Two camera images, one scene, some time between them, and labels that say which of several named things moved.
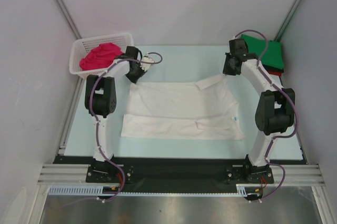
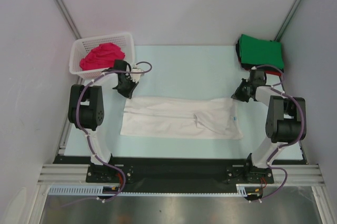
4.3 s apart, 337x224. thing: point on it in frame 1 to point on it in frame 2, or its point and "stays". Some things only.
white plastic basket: [79, 48] stays
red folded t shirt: [275, 72] stays
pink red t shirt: [100, 57] stays
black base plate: [178, 174] stays
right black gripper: [226, 70] to [238, 94]
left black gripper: [142, 72] to [128, 94]
